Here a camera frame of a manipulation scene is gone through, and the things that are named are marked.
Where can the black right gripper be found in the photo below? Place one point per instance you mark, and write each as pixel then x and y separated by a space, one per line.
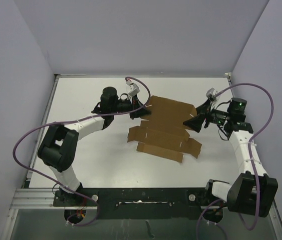
pixel 203 113

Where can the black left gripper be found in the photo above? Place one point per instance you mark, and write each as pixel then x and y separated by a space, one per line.
pixel 140 112

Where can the brown cardboard box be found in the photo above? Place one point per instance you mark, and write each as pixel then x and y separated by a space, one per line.
pixel 162 133

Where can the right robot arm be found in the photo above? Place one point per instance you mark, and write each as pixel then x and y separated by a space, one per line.
pixel 253 191

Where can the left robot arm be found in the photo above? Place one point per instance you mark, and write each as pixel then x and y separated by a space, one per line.
pixel 58 148

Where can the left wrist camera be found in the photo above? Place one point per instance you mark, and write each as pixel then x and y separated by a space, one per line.
pixel 132 89

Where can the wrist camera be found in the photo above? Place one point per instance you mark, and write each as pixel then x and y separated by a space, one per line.
pixel 132 89
pixel 211 95

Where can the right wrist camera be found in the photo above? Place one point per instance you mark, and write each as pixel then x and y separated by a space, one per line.
pixel 211 95

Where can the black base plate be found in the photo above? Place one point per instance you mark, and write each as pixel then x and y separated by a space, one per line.
pixel 139 203

